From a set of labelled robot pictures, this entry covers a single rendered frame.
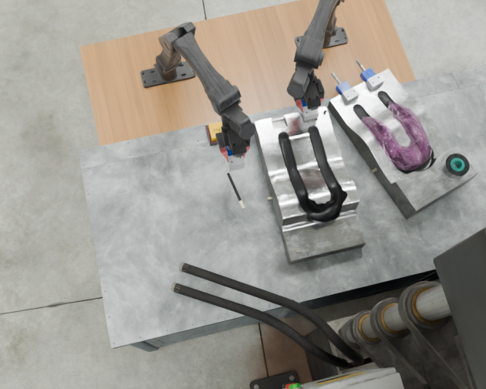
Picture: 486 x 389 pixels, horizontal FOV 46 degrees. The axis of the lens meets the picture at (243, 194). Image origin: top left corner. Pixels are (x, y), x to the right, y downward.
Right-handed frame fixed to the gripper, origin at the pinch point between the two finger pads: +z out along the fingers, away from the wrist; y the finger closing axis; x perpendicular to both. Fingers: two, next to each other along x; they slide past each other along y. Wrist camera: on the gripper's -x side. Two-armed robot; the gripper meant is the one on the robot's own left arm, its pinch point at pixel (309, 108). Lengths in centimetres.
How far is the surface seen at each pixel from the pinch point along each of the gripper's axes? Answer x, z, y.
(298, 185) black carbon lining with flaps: -22.8, 10.7, -10.2
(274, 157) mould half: -10.7, 7.8, -15.7
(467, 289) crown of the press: -104, -64, 4
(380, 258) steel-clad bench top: -44, 33, 11
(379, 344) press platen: -79, 18, -1
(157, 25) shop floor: 132, 45, -57
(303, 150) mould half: -10.0, 9.2, -5.5
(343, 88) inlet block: 11.3, 6.3, 14.7
